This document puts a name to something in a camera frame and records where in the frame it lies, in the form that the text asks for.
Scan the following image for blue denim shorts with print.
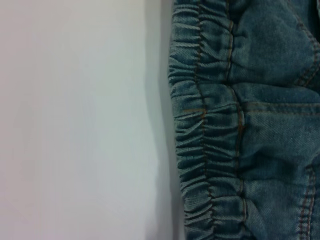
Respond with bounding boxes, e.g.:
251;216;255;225
167;0;320;240

